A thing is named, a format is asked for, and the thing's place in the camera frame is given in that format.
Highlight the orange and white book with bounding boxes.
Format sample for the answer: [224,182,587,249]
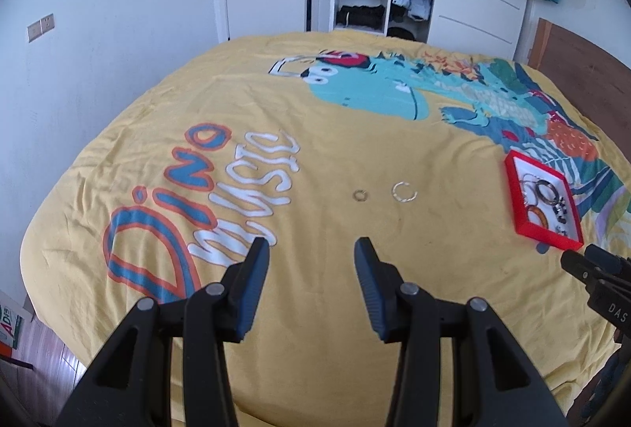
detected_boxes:
[0,291,25,351]

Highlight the dark blue cloth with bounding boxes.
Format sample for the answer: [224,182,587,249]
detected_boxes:
[577,338,631,423]

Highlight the thin silver hoop bracelet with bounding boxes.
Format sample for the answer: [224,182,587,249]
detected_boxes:
[521,175,540,206]

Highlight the wall switch plate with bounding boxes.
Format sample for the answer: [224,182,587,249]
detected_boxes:
[27,14,55,42]

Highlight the red jewellery tray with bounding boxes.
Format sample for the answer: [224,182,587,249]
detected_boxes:
[504,150,585,251]

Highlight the yellow dinosaur printed blanket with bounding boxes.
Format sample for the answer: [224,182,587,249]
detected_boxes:
[20,30,631,427]

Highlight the silver link bracelet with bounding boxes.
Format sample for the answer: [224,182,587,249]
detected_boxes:
[392,182,419,203]

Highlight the wooden headboard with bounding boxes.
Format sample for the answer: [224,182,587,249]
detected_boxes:
[530,17,631,142]

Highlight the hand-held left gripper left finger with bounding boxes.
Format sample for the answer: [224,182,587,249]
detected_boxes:
[54,238,271,427]

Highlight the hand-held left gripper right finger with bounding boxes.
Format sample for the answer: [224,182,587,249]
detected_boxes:
[354,237,570,427]

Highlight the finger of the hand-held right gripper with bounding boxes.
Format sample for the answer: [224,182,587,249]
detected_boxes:
[585,244,631,275]
[561,249,599,282]

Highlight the folded dark clothes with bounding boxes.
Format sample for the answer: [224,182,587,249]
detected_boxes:
[336,4,386,30]

